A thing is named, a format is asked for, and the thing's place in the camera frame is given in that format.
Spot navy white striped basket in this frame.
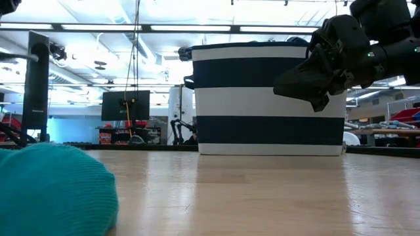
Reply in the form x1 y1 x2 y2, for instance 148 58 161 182
178 41 348 157

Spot red blue bin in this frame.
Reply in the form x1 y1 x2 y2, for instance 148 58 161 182
389 108 420 124

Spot wooden background table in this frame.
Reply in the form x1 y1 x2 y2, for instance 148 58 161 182
347 127 420 148

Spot red storage boxes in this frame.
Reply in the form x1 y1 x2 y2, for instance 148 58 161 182
97 132 113 146

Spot black background desk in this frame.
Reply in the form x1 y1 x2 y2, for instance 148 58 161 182
96 126 162 146

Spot white cylinder machine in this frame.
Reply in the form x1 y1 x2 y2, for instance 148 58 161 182
167 85 195 146

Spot yellow hanging cable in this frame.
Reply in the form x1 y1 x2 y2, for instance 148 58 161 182
124 100 134 138

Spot white round object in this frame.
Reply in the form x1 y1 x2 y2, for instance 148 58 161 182
342 130 361 147

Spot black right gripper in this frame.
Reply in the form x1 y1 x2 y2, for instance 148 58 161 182
272 14 374 113

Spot black monitor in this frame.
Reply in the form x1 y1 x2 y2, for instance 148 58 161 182
100 90 151 122

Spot teal sock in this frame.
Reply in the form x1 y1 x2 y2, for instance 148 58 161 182
0 142 119 236

